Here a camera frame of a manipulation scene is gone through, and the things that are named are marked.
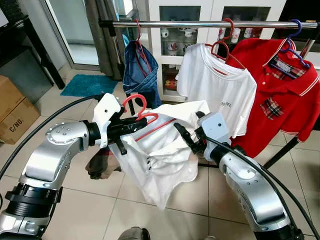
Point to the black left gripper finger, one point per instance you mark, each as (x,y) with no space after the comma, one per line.
(134,124)
(130,134)

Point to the red plastic clothes hanger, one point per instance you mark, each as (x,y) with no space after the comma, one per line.
(134,96)
(138,30)
(232,27)

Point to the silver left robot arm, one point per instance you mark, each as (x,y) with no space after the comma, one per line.
(65,140)

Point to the purple clothes hanger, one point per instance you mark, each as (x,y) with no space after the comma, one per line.
(300,27)

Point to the blue denim shorts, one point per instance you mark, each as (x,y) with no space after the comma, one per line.
(140,75)

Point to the teal floor mat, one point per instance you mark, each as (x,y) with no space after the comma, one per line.
(87,85)

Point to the plain white T-shirt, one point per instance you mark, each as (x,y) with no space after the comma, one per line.
(215,80)

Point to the grey curtain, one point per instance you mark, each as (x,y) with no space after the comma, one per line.
(102,40)

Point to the cardboard box printed C/NO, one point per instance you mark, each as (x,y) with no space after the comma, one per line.
(22,122)

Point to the grey left robot foot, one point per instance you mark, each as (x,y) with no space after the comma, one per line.
(134,234)

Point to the red polo shirt plaid pocket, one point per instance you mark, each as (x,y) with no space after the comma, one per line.
(295,130)

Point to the grey metal panel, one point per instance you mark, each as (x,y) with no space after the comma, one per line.
(27,75)

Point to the glass sliding door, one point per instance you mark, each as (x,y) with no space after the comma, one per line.
(70,30)

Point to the white glass door cabinet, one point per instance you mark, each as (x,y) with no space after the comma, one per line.
(207,10)

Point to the black shelf table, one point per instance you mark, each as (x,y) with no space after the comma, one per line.
(25,37)

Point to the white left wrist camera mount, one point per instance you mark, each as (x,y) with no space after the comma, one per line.
(106,112)

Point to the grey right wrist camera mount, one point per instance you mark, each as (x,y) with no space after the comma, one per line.
(215,127)

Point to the black clothes rack chrome rail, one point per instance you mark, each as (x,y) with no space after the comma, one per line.
(200,24)

